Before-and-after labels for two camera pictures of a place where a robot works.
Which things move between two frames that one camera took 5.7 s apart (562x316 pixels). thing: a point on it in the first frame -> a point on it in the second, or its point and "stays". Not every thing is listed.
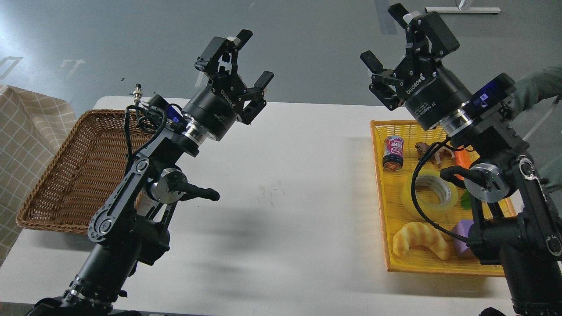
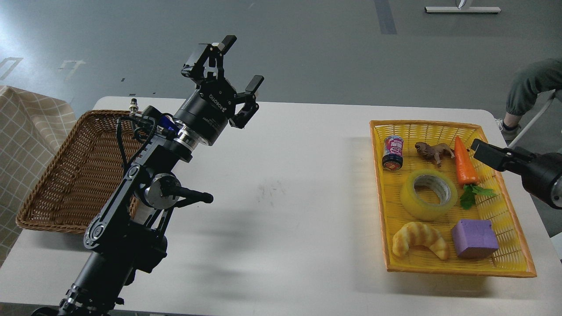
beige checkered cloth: x=33 y=125 stays
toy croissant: x=416 y=233 stays
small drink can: x=393 y=157 stays
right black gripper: x=432 y=94 -> x=542 y=177
